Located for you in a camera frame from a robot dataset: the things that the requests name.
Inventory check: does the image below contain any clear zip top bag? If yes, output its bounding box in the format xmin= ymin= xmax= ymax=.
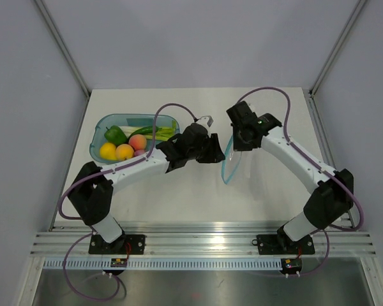
xmin=221 ymin=136 xmax=242 ymax=185

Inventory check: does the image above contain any purple onion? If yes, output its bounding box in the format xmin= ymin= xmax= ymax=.
xmin=133 ymin=149 xmax=146 ymax=157

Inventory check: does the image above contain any orange fruit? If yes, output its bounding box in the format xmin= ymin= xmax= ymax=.
xmin=116 ymin=144 xmax=135 ymax=161

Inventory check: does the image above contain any green bell pepper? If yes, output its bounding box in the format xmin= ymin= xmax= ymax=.
xmin=104 ymin=125 xmax=128 ymax=147

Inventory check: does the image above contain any yellow pear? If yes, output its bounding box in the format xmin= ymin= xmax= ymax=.
xmin=99 ymin=142 xmax=117 ymax=161

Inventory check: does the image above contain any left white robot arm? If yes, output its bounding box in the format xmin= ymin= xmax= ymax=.
xmin=68 ymin=123 xmax=225 ymax=254

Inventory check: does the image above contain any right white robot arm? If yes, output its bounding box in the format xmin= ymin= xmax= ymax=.
xmin=227 ymin=101 xmax=354 ymax=254

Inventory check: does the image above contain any green onion stalk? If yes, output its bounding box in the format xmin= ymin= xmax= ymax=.
xmin=119 ymin=126 xmax=177 ymax=142

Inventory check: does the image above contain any teal plastic tray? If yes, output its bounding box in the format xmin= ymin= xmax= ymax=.
xmin=89 ymin=113 xmax=181 ymax=164

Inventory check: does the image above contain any left small circuit board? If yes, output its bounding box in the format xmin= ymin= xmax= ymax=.
xmin=110 ymin=258 xmax=128 ymax=268

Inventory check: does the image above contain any small circuit board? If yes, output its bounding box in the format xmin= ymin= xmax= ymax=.
xmin=110 ymin=258 xmax=128 ymax=268
xmin=282 ymin=258 xmax=303 ymax=273

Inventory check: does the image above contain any right small circuit board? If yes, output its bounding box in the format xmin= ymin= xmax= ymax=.
xmin=282 ymin=258 xmax=303 ymax=273

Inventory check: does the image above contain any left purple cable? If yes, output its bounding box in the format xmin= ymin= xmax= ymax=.
xmin=57 ymin=103 xmax=200 ymax=302

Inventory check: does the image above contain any purple cable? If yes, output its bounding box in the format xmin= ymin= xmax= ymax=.
xmin=57 ymin=103 xmax=200 ymax=302
xmin=231 ymin=86 xmax=364 ymax=275

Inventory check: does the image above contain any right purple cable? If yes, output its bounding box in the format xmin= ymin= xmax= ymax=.
xmin=231 ymin=86 xmax=364 ymax=275

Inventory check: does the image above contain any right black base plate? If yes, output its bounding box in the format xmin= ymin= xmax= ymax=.
xmin=256 ymin=234 xmax=315 ymax=255

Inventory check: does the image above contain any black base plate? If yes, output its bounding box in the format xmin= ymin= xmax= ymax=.
xmin=88 ymin=235 xmax=146 ymax=255
xmin=256 ymin=234 xmax=315 ymax=255

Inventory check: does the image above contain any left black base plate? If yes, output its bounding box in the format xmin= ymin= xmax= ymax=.
xmin=88 ymin=235 xmax=146 ymax=255

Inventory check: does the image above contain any aluminium mounting rail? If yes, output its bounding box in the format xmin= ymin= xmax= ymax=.
xmin=30 ymin=225 xmax=376 ymax=258

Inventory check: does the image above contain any white slotted cable duct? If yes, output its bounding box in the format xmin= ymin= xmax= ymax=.
xmin=43 ymin=258 xmax=282 ymax=271

